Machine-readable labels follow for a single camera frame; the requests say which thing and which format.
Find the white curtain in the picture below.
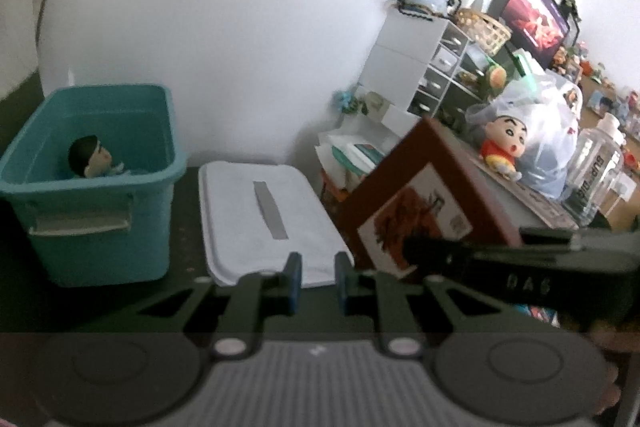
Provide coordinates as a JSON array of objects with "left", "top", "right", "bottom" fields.
[{"left": 0, "top": 0, "right": 76, "bottom": 102}]

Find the monitor screen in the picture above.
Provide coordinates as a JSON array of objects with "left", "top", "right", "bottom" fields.
[{"left": 500, "top": 0, "right": 572, "bottom": 70}]

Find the white plastic bin lid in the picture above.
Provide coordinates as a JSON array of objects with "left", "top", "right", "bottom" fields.
[{"left": 197, "top": 161, "right": 355, "bottom": 290}]

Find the wet wipes packet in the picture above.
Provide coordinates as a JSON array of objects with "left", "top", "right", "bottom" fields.
[{"left": 330, "top": 142, "right": 388, "bottom": 175}]

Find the red-brown gift box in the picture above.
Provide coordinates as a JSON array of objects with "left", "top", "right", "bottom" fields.
[{"left": 332, "top": 117, "right": 526, "bottom": 283}]

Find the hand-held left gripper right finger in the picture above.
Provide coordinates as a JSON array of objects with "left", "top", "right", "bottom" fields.
[{"left": 333, "top": 252, "right": 566, "bottom": 358}]

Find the boy figurine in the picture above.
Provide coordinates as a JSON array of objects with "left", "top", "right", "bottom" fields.
[
  {"left": 480, "top": 114, "right": 526, "bottom": 182},
  {"left": 67, "top": 134, "right": 128, "bottom": 180}
]

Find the white drawer organizer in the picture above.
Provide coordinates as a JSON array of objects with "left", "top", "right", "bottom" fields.
[{"left": 357, "top": 14, "right": 471, "bottom": 130}]

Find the orange green plush toy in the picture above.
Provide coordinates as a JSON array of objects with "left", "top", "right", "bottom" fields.
[{"left": 482, "top": 63, "right": 511, "bottom": 98}]

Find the black desktop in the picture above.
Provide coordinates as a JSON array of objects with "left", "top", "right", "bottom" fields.
[{"left": 0, "top": 164, "right": 381, "bottom": 335}]

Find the translucent plastic bag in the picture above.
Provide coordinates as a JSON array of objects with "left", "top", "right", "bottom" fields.
[{"left": 465, "top": 69, "right": 585, "bottom": 200}]

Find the row of small figurines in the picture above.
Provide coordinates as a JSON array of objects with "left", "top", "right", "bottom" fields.
[{"left": 550, "top": 39, "right": 640, "bottom": 142}]

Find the dark green panel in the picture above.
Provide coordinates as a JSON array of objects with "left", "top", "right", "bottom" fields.
[{"left": 0, "top": 72, "right": 51, "bottom": 148}]

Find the boy figurine in red shirt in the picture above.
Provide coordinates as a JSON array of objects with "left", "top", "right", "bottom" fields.
[{"left": 480, "top": 114, "right": 526, "bottom": 182}]

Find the patterned table mat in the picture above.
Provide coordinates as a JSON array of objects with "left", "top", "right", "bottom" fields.
[{"left": 462, "top": 152, "right": 581, "bottom": 230}]

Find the teal plastic bin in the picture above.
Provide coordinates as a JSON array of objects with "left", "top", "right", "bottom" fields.
[{"left": 0, "top": 83, "right": 188, "bottom": 288}]

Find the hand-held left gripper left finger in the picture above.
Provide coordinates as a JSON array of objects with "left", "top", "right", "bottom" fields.
[{"left": 135, "top": 252, "right": 304, "bottom": 358}]

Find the blue flower decoration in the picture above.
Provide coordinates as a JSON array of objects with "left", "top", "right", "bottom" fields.
[{"left": 334, "top": 89, "right": 368, "bottom": 115}]

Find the person's right hand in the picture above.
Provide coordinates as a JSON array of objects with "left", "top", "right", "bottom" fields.
[{"left": 587, "top": 322, "right": 633, "bottom": 415}]

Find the clear water bottle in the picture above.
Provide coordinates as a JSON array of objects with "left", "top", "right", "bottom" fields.
[{"left": 562, "top": 113, "right": 626, "bottom": 225}]

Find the teal printed blanket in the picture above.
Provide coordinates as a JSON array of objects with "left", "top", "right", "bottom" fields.
[{"left": 512, "top": 303, "right": 561, "bottom": 328}]

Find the woven basket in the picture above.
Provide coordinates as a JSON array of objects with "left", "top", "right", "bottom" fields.
[{"left": 454, "top": 8, "right": 513, "bottom": 56}]

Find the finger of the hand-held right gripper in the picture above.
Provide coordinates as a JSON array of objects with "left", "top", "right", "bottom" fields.
[{"left": 402, "top": 234, "right": 523, "bottom": 280}]

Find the small beige box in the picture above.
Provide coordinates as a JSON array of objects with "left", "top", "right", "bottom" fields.
[{"left": 365, "top": 91, "right": 392, "bottom": 114}]

